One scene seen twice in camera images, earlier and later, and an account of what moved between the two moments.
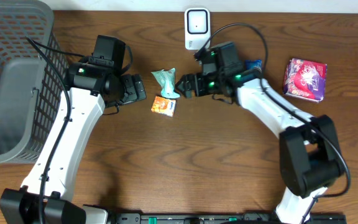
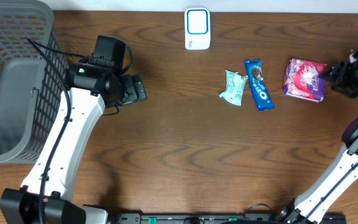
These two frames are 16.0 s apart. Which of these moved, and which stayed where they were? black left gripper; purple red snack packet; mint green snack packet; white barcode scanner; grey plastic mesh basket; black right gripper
Moved: mint green snack packet; black right gripper
Stayed: grey plastic mesh basket; black left gripper; purple red snack packet; white barcode scanner
